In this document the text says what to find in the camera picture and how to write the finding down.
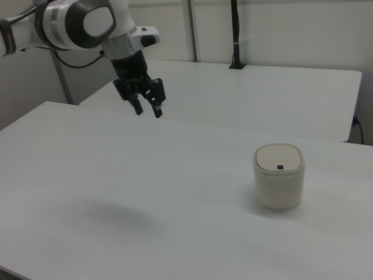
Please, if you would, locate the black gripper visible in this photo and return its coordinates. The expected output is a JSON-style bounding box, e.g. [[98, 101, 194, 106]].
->
[[110, 50, 167, 119]]

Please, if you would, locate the beige trash bin lid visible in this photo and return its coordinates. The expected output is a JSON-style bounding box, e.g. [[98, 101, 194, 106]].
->
[[255, 143, 304, 172]]

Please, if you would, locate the cream small trash bin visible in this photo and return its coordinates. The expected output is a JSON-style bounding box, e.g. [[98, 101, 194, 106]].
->
[[252, 143, 306, 210]]

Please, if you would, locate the white rectangular table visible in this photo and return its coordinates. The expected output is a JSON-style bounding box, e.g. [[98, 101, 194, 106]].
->
[[79, 59, 363, 144]]

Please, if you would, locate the black pole with clamp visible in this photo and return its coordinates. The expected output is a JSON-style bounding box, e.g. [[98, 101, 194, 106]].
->
[[228, 0, 247, 70]]

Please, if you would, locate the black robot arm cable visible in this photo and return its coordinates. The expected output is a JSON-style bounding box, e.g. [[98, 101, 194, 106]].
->
[[51, 48, 106, 70]]

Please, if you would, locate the grey wall frame post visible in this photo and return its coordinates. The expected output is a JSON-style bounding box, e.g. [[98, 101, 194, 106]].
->
[[50, 50, 74, 105], [180, 0, 202, 62]]

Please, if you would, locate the black wall power cable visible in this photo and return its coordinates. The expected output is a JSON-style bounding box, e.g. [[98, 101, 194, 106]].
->
[[352, 115, 365, 145]]

